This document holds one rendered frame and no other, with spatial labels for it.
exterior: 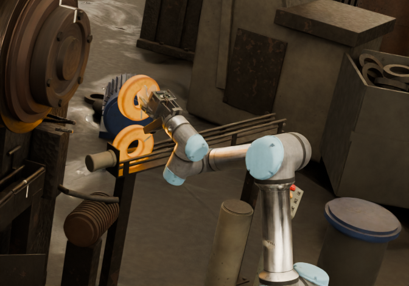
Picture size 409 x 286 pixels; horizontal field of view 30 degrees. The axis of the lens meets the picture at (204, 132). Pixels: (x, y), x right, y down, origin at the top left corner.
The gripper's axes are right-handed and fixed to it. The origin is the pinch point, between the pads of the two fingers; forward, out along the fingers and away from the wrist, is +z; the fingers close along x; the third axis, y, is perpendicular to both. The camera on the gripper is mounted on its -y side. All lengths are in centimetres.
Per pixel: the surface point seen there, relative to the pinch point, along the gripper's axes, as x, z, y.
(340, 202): -97, -35, -40
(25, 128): 51, -17, 4
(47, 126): 32.5, 0.2, -10.8
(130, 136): 2.9, -6.0, -13.7
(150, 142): -5.9, -6.9, -16.9
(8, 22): 64, -17, 39
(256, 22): -180, 119, -49
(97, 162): 15.4, -8.9, -21.1
